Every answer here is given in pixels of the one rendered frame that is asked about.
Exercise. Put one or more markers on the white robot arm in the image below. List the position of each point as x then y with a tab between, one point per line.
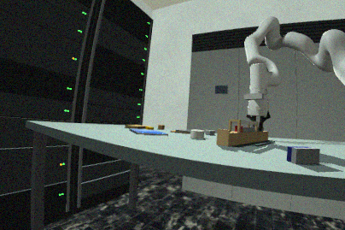
329	57

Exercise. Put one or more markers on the white cylinder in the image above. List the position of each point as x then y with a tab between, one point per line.
197	134

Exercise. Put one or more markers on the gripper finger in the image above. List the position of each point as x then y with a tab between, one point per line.
253	118
262	119

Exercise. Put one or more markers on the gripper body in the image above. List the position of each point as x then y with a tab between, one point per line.
258	107

